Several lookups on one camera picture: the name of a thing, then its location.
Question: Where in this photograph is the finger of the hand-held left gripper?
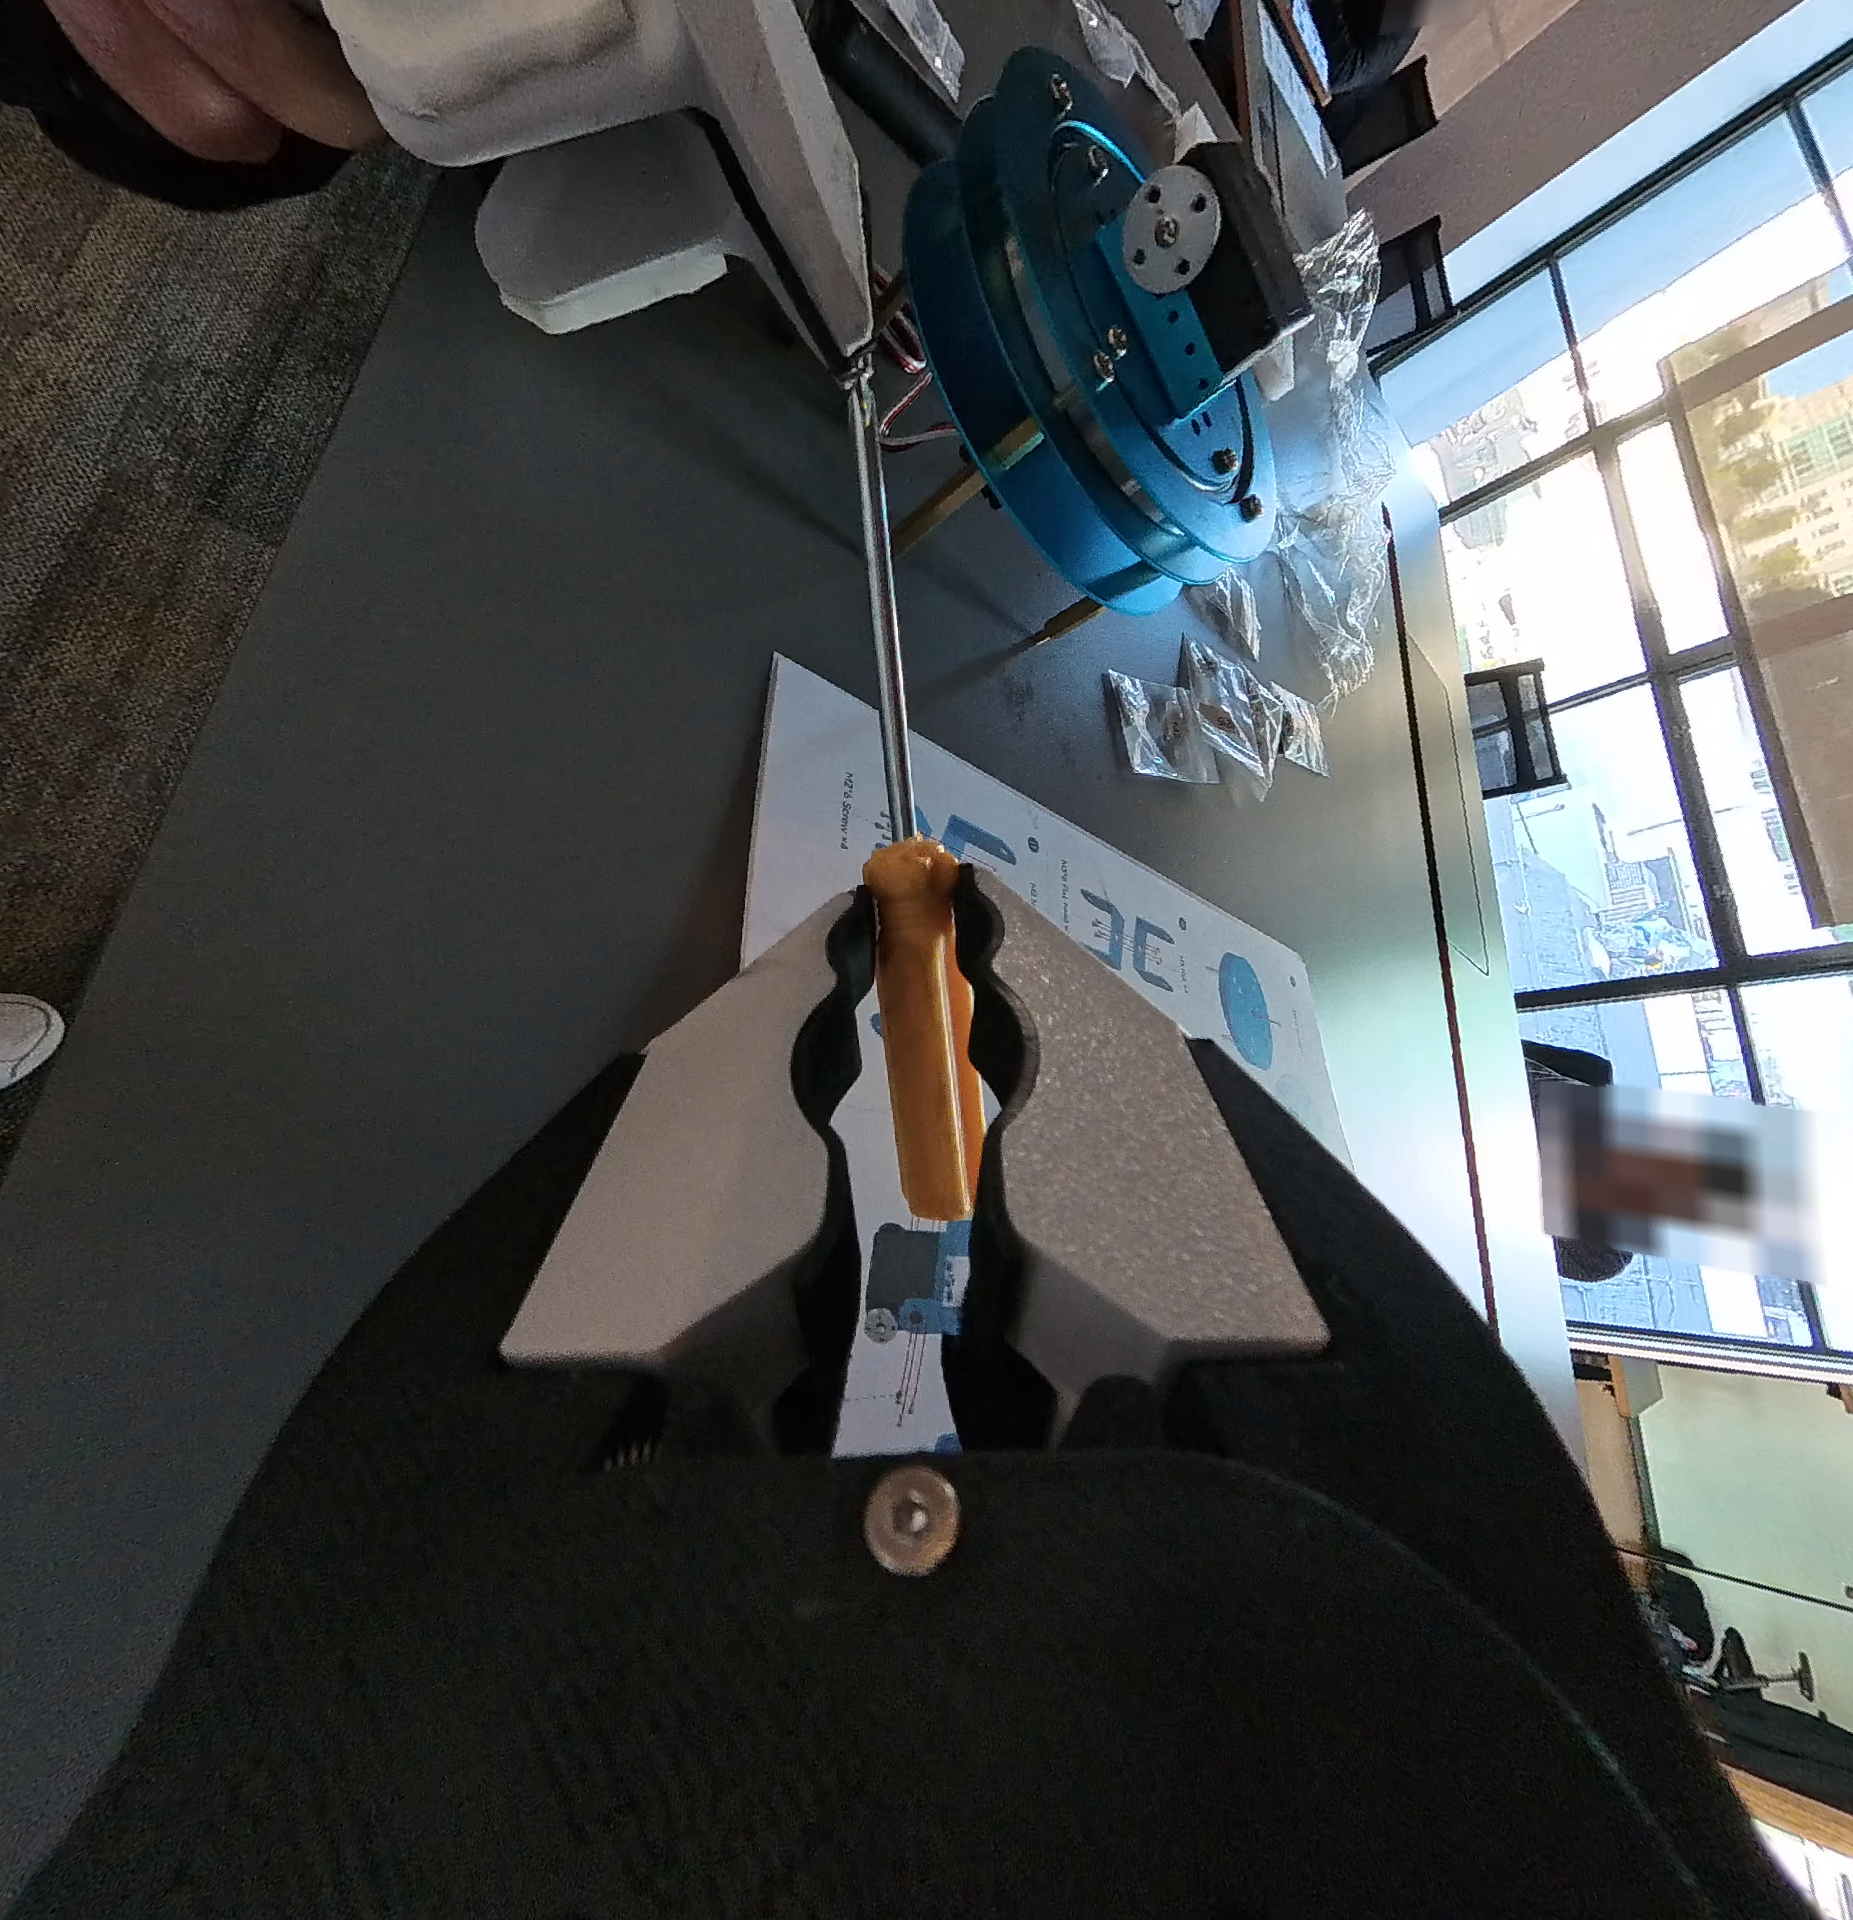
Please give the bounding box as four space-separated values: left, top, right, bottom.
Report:
677 0 881 367
477 141 841 359

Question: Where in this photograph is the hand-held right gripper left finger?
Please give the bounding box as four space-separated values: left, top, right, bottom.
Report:
501 885 882 1455

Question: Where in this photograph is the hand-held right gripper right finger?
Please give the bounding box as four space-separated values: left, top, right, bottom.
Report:
938 864 1332 1455

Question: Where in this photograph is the orange handled screwdriver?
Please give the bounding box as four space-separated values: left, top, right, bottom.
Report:
841 359 991 1222

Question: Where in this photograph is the blue robot arm rotating base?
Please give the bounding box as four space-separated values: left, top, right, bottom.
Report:
889 45 1318 652

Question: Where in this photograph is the person's left hand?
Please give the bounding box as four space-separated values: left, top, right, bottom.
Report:
42 0 391 162

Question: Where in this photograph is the printed instruction sheet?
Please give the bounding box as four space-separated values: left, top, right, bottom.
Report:
740 652 1355 1462

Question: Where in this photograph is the black chair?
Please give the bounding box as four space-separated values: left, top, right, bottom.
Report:
1463 658 1562 801
1320 57 1447 180
1373 214 1456 359

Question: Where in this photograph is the crumpled clear plastic bag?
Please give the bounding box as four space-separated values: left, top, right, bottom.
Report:
1268 207 1397 716

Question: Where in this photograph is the white shoe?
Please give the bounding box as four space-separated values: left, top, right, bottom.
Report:
0 993 66 1105

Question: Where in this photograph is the black framed window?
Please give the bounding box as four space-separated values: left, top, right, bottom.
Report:
1377 23 1853 1375

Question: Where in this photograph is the red white servo cable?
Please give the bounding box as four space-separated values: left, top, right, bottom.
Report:
862 270 975 455

